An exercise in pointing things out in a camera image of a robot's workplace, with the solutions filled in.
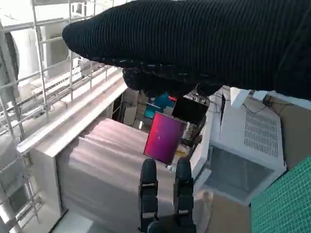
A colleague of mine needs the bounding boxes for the large cloth covered table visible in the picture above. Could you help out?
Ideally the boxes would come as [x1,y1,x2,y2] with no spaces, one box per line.
[31,117,209,233]

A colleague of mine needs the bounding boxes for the right robot hand black glove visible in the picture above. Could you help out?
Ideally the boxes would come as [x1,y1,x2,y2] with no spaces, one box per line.
[62,0,311,101]

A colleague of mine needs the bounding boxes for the left robot hand blue tape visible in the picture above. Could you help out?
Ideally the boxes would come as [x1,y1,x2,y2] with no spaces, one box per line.
[138,158,196,233]

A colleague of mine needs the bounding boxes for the teal box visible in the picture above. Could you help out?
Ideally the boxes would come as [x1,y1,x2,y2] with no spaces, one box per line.
[144,93,175,119]

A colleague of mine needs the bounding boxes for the black monitor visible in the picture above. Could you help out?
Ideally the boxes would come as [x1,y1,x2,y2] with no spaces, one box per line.
[171,96,210,124]

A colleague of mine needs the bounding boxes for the white cylindrical tank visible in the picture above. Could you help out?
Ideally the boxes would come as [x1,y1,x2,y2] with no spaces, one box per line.
[4,29,42,81]

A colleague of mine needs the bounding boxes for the monitor with pink purple screen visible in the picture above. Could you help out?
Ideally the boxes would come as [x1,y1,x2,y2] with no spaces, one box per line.
[142,112,187,165]

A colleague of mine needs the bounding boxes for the green cutting mat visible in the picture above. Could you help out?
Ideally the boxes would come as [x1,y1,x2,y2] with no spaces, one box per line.
[250,155,311,233]

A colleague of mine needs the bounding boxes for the long white ledge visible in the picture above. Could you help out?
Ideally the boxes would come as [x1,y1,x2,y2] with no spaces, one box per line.
[17,65,128,153]

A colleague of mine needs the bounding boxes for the white metal railing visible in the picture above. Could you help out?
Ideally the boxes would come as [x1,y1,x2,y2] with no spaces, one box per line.
[0,0,122,233]

